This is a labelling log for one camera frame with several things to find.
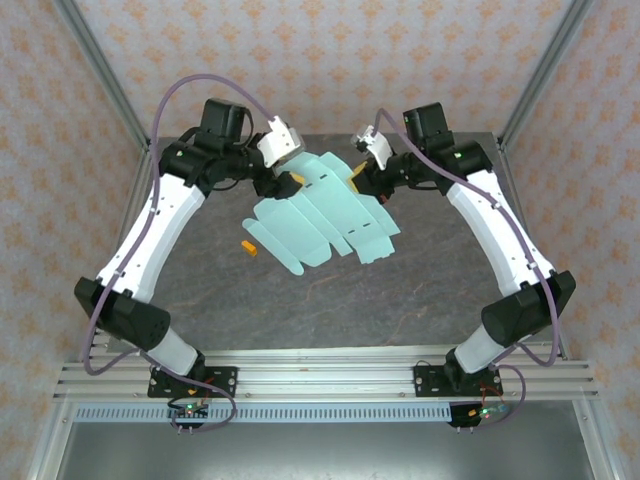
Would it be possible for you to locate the slotted grey cable duct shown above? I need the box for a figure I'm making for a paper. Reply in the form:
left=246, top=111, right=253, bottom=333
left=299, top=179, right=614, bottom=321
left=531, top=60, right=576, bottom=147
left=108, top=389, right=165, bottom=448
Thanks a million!
left=73, top=403, right=454, bottom=424

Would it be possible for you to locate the aluminium table side rail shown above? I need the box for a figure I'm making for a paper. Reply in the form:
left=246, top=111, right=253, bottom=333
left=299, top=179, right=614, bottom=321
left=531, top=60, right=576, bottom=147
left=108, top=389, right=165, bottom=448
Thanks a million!
left=79, top=144, right=160, bottom=362
left=497, top=137, right=572, bottom=361

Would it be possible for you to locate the aluminium frame post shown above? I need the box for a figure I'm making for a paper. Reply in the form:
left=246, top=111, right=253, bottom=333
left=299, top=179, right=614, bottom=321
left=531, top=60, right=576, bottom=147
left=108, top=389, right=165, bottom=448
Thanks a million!
left=497, top=0, right=596, bottom=151
left=52, top=0, right=154, bottom=151

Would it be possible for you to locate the teal paper box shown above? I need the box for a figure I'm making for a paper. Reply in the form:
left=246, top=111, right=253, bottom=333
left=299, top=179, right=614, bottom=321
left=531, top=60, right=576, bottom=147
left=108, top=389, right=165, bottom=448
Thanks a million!
left=241, top=151, right=402, bottom=277

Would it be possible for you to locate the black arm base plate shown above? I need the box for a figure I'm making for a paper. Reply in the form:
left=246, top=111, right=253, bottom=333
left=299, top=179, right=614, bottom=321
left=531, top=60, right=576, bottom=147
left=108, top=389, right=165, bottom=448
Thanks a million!
left=147, top=366, right=239, bottom=399
left=413, top=364, right=501, bottom=399

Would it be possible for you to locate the aluminium mounting beam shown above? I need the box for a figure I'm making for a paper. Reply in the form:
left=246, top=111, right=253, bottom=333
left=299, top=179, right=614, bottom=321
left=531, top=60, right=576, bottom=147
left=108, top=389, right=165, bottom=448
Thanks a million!
left=53, top=349, right=600, bottom=401

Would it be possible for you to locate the aluminium frame leg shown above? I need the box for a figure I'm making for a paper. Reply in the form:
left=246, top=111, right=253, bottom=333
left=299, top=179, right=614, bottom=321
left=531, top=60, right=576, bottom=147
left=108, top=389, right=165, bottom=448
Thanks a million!
left=572, top=399, right=624, bottom=480
left=27, top=399, right=76, bottom=480

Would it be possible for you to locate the circuit board with LEDs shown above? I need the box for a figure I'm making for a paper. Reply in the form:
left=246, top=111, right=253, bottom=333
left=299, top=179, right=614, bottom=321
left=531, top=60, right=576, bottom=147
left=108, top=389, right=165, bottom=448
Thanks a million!
left=167, top=401, right=211, bottom=422
left=467, top=402, right=511, bottom=422

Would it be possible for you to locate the grey metal sheet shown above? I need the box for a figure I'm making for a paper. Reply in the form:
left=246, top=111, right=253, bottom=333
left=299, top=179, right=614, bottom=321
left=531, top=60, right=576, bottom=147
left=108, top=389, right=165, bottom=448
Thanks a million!
left=54, top=422, right=596, bottom=480

